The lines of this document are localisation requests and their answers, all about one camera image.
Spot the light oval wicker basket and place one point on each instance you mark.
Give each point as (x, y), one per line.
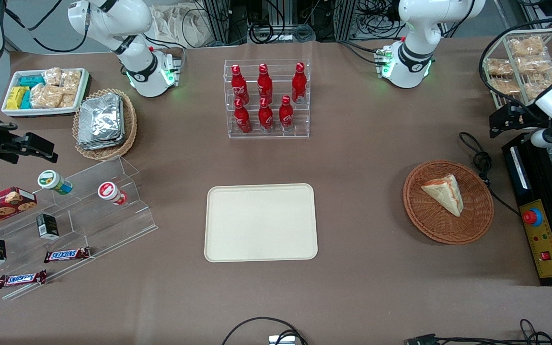
(130, 124)

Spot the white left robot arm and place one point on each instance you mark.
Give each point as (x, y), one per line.
(419, 28)

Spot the red emergency stop button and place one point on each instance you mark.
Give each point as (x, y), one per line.
(533, 217)

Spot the small black barcode box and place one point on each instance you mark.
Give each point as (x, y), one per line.
(47, 226)

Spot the cream plastic serving tray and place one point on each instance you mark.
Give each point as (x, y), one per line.
(259, 223)

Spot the yellow snack packet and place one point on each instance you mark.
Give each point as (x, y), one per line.
(16, 98)

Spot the teal snack packet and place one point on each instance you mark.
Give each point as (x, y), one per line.
(26, 100)
(31, 81)

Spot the white rectangular snack tray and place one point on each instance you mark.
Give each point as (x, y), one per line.
(41, 112)

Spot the beige cloth bag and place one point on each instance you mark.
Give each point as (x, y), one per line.
(180, 26)

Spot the small grey device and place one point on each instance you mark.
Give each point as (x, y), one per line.
(281, 340)

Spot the clear bag of fried snacks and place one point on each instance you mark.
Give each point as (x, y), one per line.
(542, 84)
(504, 86)
(499, 67)
(526, 46)
(534, 64)

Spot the brown Snickers bar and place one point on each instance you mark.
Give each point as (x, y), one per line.
(22, 279)
(67, 255)

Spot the stack of foil containers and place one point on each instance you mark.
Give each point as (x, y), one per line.
(99, 122)

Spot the red cola bottle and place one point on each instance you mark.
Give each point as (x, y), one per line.
(266, 117)
(286, 115)
(242, 120)
(299, 85)
(239, 86)
(265, 85)

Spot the green lid yogurt cup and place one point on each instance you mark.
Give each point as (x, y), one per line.
(51, 180)

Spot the triangle sandwich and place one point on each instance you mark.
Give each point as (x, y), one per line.
(446, 194)

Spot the clear acrylic bottle rack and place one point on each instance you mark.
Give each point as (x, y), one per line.
(276, 135)

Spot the brown round wicker basket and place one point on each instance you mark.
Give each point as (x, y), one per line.
(429, 227)

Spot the clear acrylic step display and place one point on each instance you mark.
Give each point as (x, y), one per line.
(103, 225)

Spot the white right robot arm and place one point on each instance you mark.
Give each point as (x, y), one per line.
(137, 28)

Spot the black appliance with yellow panel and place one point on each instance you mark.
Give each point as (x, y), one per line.
(520, 163)

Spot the clear bag of rice crackers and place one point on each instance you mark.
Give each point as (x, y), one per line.
(46, 97)
(71, 81)
(52, 75)
(67, 100)

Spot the red lid yogurt cup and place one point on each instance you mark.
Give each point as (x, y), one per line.
(109, 191)

